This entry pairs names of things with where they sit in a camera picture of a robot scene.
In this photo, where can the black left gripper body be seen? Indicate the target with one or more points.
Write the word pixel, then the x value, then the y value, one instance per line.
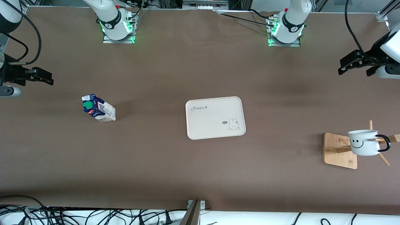
pixel 372 55

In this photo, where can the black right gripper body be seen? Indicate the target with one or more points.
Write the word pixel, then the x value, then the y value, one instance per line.
pixel 8 73

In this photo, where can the blue white milk carton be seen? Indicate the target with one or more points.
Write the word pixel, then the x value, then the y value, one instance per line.
pixel 100 109

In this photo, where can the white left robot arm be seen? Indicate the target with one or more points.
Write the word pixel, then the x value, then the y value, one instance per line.
pixel 292 25

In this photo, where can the beige rabbit print tray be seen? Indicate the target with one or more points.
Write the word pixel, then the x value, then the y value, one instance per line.
pixel 212 122

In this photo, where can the wooden mug tree stand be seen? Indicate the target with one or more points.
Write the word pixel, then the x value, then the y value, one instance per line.
pixel 336 156

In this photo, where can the grey power strip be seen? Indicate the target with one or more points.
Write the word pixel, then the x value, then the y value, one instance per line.
pixel 204 4

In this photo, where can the aluminium frame corner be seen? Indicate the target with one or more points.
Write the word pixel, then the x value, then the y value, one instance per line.
pixel 25 8
pixel 382 16

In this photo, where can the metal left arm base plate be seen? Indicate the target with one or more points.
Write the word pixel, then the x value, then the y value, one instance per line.
pixel 282 44

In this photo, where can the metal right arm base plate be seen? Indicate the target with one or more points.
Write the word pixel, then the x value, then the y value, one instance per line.
pixel 118 41

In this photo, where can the aluminium frame post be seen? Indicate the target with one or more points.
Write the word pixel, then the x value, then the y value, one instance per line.
pixel 192 215

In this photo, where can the metal post bracket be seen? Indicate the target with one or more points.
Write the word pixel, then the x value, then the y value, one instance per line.
pixel 203 204

